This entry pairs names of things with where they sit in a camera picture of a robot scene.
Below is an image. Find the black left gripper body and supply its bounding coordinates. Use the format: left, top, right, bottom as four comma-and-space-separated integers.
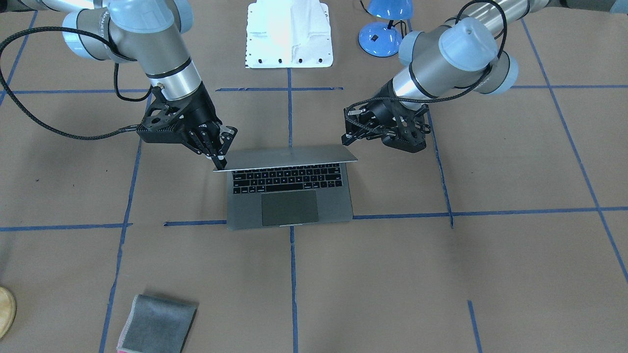
353, 81, 410, 140

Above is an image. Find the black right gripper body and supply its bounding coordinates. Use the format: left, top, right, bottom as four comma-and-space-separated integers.
171, 83, 228, 158

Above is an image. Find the silver laptop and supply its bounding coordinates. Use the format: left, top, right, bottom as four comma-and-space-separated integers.
222, 145, 357, 230

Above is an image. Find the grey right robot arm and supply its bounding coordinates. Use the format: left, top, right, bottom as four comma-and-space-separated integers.
1, 0, 237, 170

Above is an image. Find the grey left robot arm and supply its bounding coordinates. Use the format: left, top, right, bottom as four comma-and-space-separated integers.
341, 0, 550, 153

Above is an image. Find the blue desk lamp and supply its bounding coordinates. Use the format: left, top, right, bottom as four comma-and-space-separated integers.
358, 0, 414, 57

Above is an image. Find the grey folded cloth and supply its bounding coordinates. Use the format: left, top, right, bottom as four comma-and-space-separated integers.
116, 294, 197, 353

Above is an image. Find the round wooden stand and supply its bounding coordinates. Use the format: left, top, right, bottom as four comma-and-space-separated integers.
0, 286, 17, 339

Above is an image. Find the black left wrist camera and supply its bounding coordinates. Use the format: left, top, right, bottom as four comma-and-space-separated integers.
381, 102, 431, 153

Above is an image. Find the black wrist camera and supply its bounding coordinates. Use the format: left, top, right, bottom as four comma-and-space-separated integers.
381, 102, 431, 153
135, 86, 193, 145

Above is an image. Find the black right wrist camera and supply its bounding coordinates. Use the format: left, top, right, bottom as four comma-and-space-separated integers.
135, 86, 193, 145

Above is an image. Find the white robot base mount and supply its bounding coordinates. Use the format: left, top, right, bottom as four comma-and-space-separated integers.
245, 0, 334, 69

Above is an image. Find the black braided cable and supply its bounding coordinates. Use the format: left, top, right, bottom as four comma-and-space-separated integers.
0, 26, 153, 141

